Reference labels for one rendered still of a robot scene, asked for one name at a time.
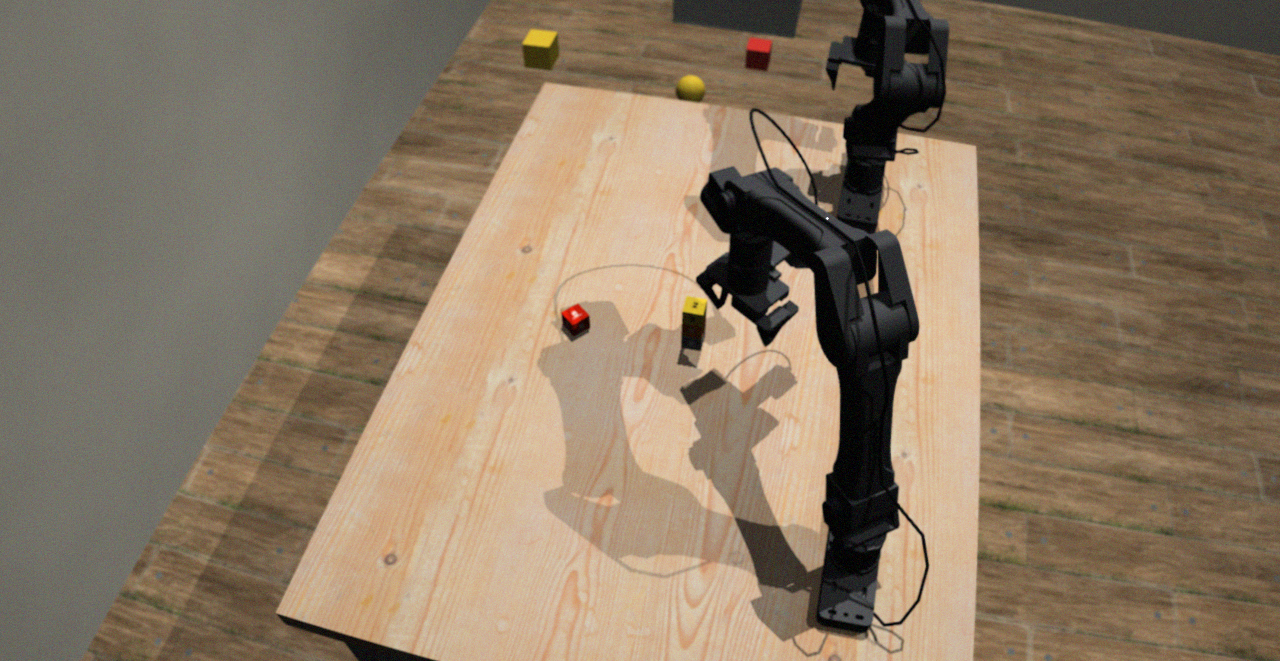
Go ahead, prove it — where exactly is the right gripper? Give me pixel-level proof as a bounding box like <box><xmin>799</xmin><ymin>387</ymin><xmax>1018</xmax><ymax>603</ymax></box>
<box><xmin>826</xmin><ymin>28</ymin><xmax>881</xmax><ymax>91</ymax></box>

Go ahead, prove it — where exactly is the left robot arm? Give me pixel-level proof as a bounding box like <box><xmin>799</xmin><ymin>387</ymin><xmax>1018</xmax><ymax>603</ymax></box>
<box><xmin>700</xmin><ymin>167</ymin><xmax>919</xmax><ymax>629</ymax></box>

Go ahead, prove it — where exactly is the yellow block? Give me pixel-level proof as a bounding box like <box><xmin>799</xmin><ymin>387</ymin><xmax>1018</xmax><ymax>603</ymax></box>
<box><xmin>682</xmin><ymin>296</ymin><xmax>707</xmax><ymax>328</ymax></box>

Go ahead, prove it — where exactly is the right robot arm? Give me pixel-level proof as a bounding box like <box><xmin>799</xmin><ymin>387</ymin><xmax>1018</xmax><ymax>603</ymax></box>
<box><xmin>837</xmin><ymin>0</ymin><xmax>948</xmax><ymax>228</ymax></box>

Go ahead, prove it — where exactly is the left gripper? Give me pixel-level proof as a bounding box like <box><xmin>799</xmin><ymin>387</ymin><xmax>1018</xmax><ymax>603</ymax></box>
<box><xmin>696</xmin><ymin>241</ymin><xmax>799</xmax><ymax>347</ymax></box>

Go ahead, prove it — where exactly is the orange block with dark brown top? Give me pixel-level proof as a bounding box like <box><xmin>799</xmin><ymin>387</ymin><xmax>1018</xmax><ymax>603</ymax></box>
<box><xmin>681</xmin><ymin>316</ymin><xmax>707</xmax><ymax>339</ymax></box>

